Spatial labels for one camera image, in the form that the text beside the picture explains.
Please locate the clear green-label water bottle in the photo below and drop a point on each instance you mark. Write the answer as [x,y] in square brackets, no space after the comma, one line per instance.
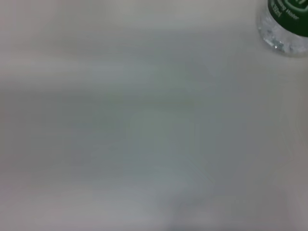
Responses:
[288,21]

